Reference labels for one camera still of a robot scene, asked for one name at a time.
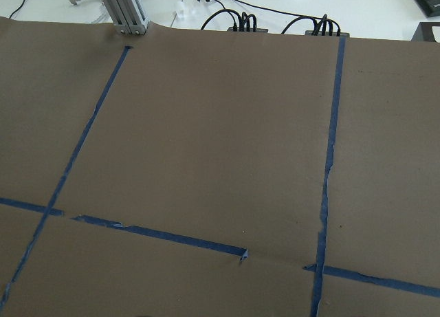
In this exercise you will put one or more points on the black computer monitor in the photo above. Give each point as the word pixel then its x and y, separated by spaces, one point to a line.
pixel 426 32

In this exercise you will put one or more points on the aluminium frame post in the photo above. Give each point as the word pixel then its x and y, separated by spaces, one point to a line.
pixel 128 16

